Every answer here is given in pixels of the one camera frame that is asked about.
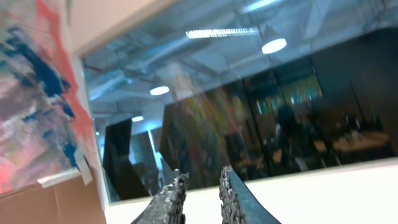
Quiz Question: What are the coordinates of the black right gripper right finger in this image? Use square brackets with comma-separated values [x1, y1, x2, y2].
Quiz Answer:
[219, 166, 280, 224]

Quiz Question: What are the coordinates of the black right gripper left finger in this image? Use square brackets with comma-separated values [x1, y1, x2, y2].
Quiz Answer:
[131, 169, 189, 224]

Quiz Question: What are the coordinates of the brown cardboard box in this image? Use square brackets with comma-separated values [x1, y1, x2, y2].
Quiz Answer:
[1, 169, 106, 224]

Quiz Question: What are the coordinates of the large glass window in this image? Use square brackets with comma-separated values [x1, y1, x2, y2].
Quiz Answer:
[82, 0, 397, 202]

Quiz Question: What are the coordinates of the colourful abstract wall painting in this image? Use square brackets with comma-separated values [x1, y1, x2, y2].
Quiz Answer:
[1, 0, 96, 194]

